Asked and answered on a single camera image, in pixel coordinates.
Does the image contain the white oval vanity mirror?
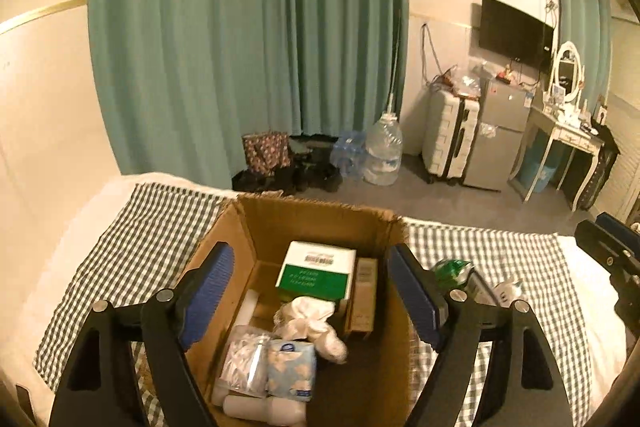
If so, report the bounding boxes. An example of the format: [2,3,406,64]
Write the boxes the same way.
[550,41,586,104]

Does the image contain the pile of dark shoes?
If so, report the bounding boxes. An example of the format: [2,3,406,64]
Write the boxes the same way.
[231,134,343,195]

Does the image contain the green packet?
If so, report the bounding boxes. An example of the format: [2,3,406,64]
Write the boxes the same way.
[432,258,475,290]

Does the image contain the silver two-door fridge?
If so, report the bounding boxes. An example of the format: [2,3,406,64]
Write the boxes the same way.
[462,72,536,192]

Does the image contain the green white medicine box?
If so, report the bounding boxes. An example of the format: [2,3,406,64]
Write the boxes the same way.
[275,241,358,303]

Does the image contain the white plastic object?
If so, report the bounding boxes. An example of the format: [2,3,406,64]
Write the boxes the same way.
[492,279,526,308]

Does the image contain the black wall television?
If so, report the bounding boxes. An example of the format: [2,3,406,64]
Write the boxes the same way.
[479,0,556,70]

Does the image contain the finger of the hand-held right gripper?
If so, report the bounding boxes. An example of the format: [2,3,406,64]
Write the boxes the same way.
[595,212,640,252]
[574,219,640,270]

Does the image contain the white hard suitcase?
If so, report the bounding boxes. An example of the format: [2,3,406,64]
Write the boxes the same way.
[421,88,481,185]

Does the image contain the clear floss pick jar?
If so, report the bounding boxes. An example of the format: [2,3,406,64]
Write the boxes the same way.
[215,324,273,395]

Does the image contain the white louvred wardrobe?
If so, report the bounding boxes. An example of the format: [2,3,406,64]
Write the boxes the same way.
[607,19,640,228]

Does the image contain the green checked cloth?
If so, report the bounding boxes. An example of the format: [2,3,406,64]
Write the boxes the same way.
[32,182,593,427]

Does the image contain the clear plastic bags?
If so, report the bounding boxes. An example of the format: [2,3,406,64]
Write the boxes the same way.
[435,67,483,100]

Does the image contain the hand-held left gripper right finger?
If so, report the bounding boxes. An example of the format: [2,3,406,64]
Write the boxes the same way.
[387,242,576,427]

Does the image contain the brown slim box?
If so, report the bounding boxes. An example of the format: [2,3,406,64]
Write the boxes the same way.
[345,257,378,340]

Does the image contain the floral patterned bag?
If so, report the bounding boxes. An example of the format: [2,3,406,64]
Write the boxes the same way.
[242,132,292,178]

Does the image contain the large clear water jug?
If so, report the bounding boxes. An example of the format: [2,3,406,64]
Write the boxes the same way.
[362,111,404,186]

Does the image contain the blue waste bin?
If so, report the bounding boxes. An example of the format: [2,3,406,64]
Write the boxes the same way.
[520,147,561,192]

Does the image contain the blue tissue pack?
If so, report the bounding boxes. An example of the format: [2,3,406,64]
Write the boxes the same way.
[265,339,318,403]

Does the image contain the wall cables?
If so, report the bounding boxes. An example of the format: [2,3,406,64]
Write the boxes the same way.
[421,23,453,88]

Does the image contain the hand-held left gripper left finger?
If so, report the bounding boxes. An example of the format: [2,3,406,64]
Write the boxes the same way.
[47,239,237,427]

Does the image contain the white cloth bundle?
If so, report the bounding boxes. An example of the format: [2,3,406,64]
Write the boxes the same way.
[272,297,348,364]

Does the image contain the cardboard box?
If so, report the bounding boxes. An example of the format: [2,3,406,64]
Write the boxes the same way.
[182,193,416,427]

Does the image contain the teal curtain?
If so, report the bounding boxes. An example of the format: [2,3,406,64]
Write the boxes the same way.
[86,0,411,190]
[552,0,613,108]

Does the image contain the white curtain wand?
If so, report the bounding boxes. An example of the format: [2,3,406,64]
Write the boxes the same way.
[386,7,403,114]

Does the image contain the white dressing table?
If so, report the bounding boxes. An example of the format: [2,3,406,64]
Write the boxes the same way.
[510,104,603,212]

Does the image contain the pack of water bottles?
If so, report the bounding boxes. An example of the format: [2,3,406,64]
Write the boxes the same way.
[331,132,371,180]

